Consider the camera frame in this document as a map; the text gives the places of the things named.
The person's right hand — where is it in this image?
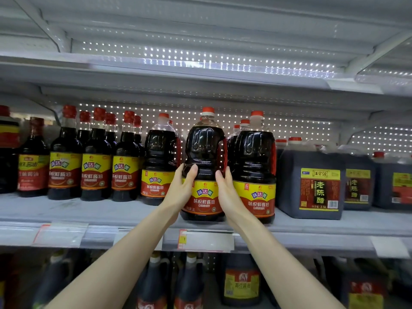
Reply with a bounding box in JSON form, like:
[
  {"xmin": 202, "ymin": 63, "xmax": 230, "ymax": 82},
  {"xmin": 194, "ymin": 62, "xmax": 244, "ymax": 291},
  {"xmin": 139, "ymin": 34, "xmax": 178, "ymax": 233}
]
[{"xmin": 215, "ymin": 167, "xmax": 255, "ymax": 229}]

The person's left hand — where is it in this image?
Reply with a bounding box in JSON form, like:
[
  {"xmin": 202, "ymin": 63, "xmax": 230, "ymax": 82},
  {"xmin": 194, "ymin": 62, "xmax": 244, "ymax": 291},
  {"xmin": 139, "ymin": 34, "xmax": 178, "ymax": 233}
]
[{"xmin": 161, "ymin": 164, "xmax": 199, "ymax": 219}]

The white metal store shelving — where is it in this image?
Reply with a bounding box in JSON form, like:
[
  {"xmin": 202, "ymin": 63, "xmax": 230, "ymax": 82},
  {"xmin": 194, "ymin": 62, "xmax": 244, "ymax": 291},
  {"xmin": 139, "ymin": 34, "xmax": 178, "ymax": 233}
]
[{"xmin": 0, "ymin": 0, "xmax": 412, "ymax": 309}]

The rice vinegar jug green label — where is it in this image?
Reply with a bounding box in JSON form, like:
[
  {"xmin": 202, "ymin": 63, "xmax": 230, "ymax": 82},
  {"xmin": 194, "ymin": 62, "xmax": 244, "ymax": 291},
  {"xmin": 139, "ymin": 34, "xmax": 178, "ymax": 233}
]
[{"xmin": 32, "ymin": 251, "xmax": 72, "ymax": 309}]

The square soy sauce jug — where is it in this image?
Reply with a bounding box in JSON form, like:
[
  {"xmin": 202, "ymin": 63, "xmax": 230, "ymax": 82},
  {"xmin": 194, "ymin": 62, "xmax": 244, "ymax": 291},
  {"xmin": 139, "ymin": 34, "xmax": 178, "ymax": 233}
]
[{"xmin": 348, "ymin": 273, "xmax": 388, "ymax": 309}]

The person's right forearm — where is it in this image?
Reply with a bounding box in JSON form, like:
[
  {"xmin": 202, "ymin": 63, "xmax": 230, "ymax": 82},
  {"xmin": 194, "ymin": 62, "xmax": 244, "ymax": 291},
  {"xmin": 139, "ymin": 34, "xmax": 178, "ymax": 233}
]
[{"xmin": 232, "ymin": 215, "xmax": 345, "ymax": 309}]

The person's left forearm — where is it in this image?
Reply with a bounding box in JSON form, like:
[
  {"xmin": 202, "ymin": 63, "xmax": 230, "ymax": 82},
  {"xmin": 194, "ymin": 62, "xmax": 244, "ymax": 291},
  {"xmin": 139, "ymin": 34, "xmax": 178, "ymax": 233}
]
[{"xmin": 64, "ymin": 209, "xmax": 180, "ymax": 309}]

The row of dark red-capped bottles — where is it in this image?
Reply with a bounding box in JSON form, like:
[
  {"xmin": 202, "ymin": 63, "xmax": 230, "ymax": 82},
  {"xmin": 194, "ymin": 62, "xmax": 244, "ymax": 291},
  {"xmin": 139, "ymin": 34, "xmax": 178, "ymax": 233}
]
[{"xmin": 16, "ymin": 105, "xmax": 188, "ymax": 206}]

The black jug brown gold label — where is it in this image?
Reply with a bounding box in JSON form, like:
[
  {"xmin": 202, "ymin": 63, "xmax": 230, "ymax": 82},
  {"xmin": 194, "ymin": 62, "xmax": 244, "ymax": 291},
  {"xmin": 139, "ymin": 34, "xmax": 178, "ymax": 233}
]
[{"xmin": 343, "ymin": 151, "xmax": 379, "ymax": 210}]

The black jug orange label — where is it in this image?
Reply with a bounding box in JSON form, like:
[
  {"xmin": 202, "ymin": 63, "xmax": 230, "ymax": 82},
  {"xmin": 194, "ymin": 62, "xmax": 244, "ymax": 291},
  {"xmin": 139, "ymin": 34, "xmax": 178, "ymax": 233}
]
[{"xmin": 373, "ymin": 151, "xmax": 412, "ymax": 212}]

